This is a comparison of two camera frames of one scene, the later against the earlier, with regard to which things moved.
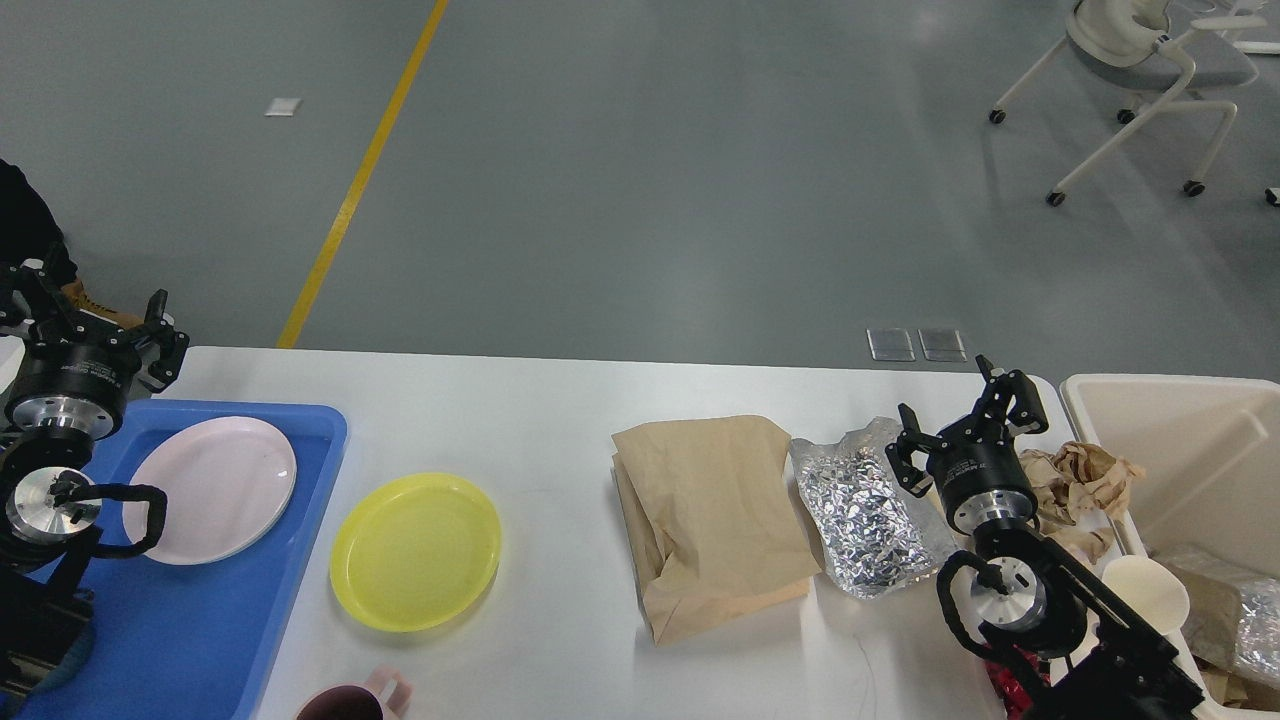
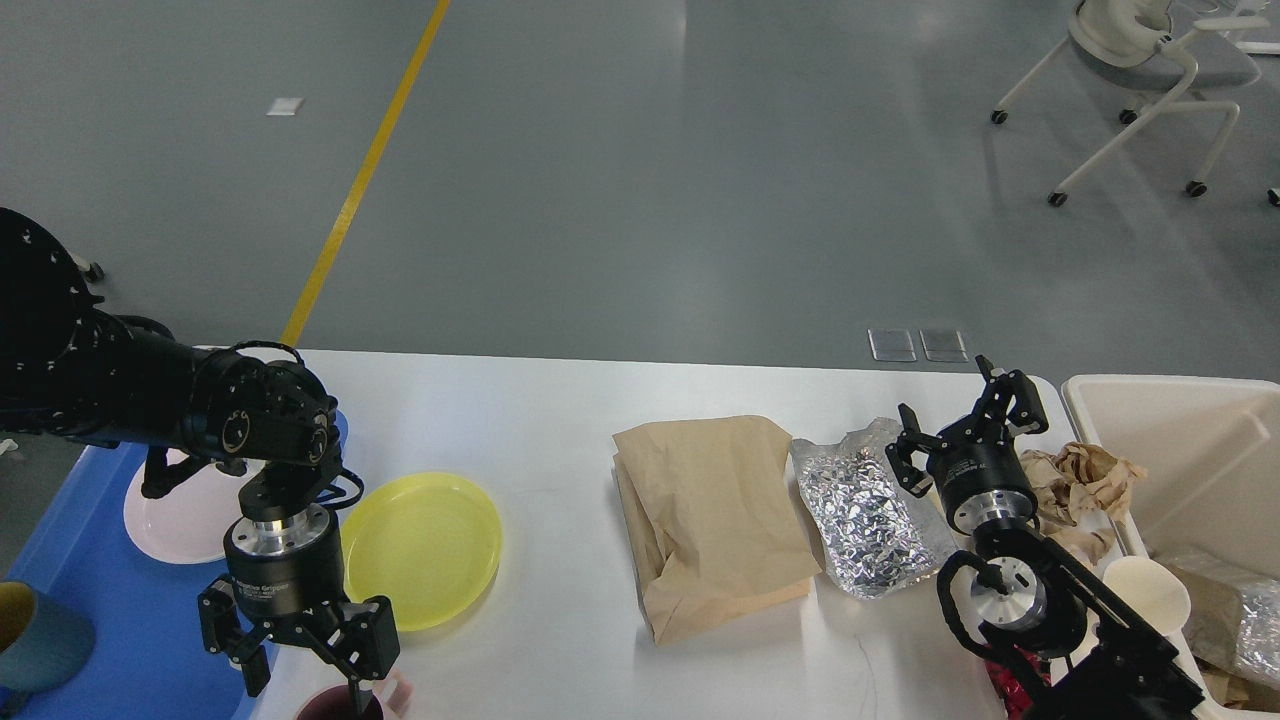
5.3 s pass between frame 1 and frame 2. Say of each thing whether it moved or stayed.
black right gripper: stayed
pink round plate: stayed
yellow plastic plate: stayed
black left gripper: moved
